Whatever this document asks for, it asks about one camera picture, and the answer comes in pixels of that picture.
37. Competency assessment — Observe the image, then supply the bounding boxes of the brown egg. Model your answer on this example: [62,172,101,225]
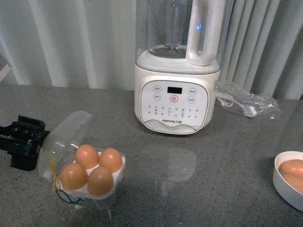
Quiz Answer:
[98,148,123,173]
[281,159,303,177]
[59,163,88,190]
[283,174,303,193]
[87,166,114,195]
[75,144,99,169]

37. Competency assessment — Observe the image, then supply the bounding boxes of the white power cord in bag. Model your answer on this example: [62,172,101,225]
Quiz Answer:
[215,79,282,121]

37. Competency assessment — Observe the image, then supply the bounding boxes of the yellow blue string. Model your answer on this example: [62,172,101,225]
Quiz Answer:
[50,158,85,204]

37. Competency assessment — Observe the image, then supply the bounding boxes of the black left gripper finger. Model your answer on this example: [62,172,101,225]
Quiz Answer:
[0,115,50,171]

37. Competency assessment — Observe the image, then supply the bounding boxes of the white bowl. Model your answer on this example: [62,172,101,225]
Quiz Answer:
[273,151,303,211]

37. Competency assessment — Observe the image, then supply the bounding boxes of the white Joyoung blender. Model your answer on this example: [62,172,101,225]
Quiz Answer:
[134,0,226,135]

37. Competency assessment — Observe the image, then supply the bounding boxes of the clear plastic egg box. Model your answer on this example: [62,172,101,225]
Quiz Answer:
[37,111,126,210]

